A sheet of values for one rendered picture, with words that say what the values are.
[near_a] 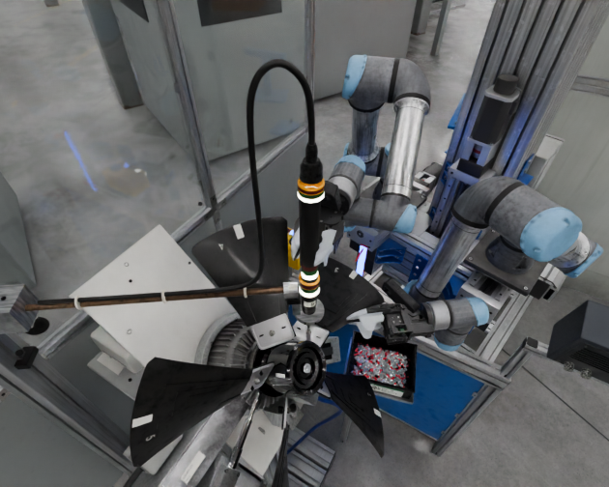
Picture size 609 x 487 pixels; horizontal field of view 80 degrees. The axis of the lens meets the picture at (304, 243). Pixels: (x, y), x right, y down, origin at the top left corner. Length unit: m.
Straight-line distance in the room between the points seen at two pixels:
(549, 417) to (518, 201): 1.72
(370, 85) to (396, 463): 1.69
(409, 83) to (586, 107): 1.42
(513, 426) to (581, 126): 1.58
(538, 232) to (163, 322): 0.86
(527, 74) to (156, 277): 1.19
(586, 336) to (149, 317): 1.03
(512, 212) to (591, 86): 1.52
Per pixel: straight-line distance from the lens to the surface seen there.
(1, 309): 0.91
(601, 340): 1.11
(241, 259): 0.84
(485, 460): 2.23
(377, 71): 1.09
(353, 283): 1.05
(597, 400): 2.66
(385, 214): 0.93
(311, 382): 0.86
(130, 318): 0.95
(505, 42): 1.35
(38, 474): 1.72
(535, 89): 1.35
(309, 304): 0.80
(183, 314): 0.99
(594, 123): 2.41
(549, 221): 0.87
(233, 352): 0.93
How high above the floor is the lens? 1.99
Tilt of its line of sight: 46 degrees down
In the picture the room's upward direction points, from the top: straight up
